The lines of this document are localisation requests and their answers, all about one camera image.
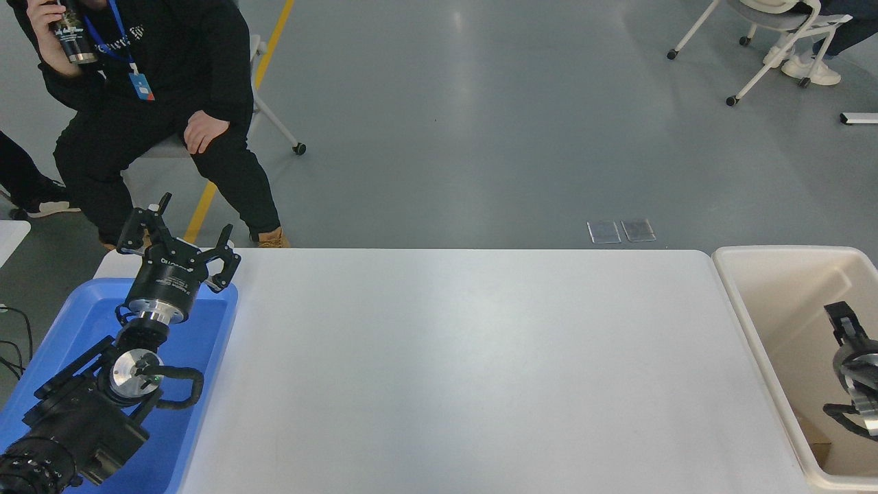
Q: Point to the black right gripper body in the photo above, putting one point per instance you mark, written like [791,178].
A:
[854,353]

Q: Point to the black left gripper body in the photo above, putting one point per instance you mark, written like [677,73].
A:
[168,283]

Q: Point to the dark drink can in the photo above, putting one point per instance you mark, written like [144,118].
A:
[77,40]

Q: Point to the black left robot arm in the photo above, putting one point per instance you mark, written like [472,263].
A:
[82,412]

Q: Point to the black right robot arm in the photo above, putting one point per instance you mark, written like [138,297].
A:
[865,398]

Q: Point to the person's left hand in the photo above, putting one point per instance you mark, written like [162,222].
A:
[206,132]

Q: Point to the person's right hand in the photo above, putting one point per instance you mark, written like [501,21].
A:
[42,27]

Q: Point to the large pale bin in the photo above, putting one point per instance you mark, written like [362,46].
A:
[782,302]

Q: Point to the blue plastic tray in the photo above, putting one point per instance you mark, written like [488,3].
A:
[206,343]

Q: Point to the small white table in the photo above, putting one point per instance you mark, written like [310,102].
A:
[10,240]

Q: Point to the person with dark shoe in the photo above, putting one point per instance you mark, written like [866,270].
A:
[20,175]

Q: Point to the white folding chair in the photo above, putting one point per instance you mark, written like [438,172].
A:
[278,123]

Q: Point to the seated person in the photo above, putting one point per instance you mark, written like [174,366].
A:
[171,68]

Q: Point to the white bar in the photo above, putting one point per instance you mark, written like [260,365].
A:
[861,119]

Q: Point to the clear floor plate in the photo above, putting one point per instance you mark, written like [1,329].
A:
[638,230]
[604,232]

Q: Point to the person with white shoes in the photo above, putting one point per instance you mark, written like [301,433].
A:
[813,68]

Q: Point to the white chair with grey seat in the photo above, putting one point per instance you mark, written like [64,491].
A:
[768,17]

